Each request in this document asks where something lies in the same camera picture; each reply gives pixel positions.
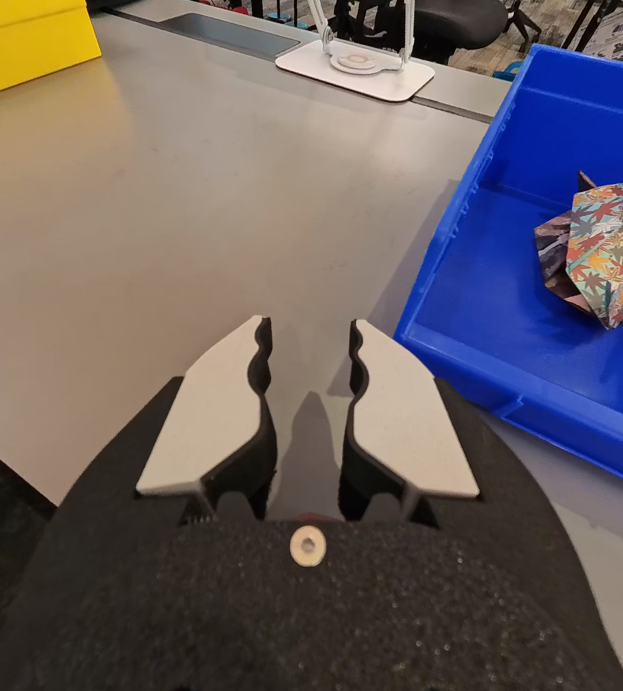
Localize white rounded board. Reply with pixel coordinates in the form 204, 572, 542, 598
275, 40, 436, 103

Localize dark grey table hatch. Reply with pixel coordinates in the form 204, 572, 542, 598
159, 13, 301, 61

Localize black office chair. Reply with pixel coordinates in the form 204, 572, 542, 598
338, 0, 541, 66

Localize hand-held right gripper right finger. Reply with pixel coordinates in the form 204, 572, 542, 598
338, 319, 481, 523

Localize dark purple patterned folded paper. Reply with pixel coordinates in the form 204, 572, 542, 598
533, 139, 623, 325

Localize leaf-patterned teal origami paper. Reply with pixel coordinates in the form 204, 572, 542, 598
565, 181, 623, 330

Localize yellow plastic bin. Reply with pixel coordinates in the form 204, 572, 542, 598
0, 0, 102, 103

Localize white printed sign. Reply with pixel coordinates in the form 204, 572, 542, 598
581, 0, 623, 66

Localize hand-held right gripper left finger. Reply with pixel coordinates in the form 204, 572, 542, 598
136, 315, 279, 521

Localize blue box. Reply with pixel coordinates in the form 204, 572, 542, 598
394, 43, 623, 494

